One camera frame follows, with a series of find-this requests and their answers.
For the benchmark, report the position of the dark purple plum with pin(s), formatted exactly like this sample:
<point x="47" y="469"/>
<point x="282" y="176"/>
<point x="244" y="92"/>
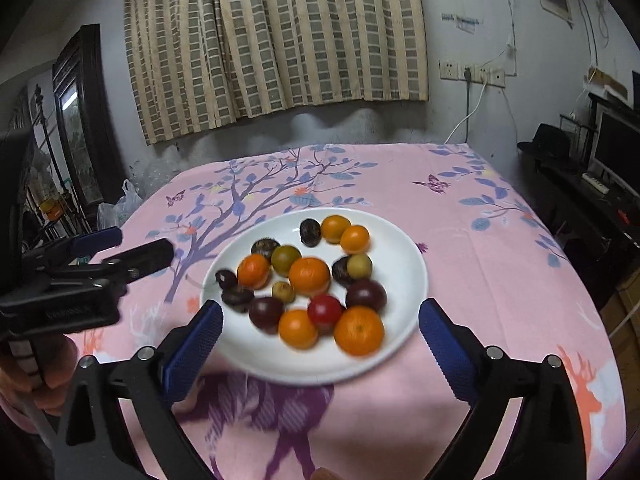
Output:
<point x="266" y="315"/>
<point x="366" y="295"/>

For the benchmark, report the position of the large orange tangerine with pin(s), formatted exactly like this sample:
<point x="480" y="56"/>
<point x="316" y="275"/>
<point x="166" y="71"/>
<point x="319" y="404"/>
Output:
<point x="310" y="276"/>
<point x="358" y="331"/>

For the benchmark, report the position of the black hat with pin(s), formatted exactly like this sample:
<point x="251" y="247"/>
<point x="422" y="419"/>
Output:
<point x="550" y="142"/>

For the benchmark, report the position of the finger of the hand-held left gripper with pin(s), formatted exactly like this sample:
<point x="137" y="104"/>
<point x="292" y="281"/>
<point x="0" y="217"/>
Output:
<point x="100" y="239"/>
<point x="150" y="255"/>

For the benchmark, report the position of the person's left hand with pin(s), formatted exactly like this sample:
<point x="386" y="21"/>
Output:
<point x="57" y="360"/>

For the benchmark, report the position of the white wall socket strip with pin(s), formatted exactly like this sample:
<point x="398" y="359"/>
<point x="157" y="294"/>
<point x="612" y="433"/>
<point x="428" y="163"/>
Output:
<point x="450" y="71"/>

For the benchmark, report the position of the cardboard box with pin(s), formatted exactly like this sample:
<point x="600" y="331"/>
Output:
<point x="625" y="310"/>

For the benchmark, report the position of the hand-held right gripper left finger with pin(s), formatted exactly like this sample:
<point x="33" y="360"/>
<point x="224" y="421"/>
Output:
<point x="192" y="350"/>

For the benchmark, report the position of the small yellow-green jujube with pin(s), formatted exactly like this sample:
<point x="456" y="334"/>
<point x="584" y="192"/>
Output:
<point x="282" y="291"/>

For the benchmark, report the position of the dark wooden desk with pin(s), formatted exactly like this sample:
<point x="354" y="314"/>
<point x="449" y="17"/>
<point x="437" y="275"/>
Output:
<point x="585" y="230"/>

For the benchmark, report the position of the clear plastic bag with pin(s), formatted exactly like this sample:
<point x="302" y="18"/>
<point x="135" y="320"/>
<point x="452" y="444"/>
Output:
<point x="122" y="205"/>

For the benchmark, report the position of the green tangerine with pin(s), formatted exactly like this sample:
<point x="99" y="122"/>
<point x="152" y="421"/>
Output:
<point x="286" y="260"/>

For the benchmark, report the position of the person's left forearm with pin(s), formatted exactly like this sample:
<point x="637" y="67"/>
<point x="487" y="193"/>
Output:
<point x="20" y="457"/>

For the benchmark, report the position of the dark framed cabinet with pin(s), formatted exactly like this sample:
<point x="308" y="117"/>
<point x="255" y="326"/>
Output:
<point x="95" y="125"/>

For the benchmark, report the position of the beige striped curtain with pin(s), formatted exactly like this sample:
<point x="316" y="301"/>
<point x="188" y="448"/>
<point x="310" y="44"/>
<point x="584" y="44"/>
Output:
<point x="275" y="35"/>

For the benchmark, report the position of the pink printed bedsheet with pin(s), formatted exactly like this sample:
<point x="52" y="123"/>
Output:
<point x="500" y="260"/>

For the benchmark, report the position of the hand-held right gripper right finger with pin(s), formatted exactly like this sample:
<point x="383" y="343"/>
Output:
<point x="445" y="355"/>

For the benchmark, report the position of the black computer monitor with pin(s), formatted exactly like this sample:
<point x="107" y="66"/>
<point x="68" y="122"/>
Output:
<point x="617" y="150"/>

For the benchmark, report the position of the small orange tangerine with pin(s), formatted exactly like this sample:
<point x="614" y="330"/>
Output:
<point x="298" y="329"/>
<point x="253" y="271"/>
<point x="355" y="239"/>
<point x="335" y="228"/>

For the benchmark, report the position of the beige flat package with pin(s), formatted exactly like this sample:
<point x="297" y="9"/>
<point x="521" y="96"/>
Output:
<point x="607" y="84"/>

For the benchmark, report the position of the white oval plate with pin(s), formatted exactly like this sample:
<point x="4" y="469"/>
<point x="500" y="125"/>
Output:
<point x="400" y="270"/>

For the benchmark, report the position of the white power strip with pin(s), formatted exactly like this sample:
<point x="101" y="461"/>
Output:
<point x="595" y="182"/>

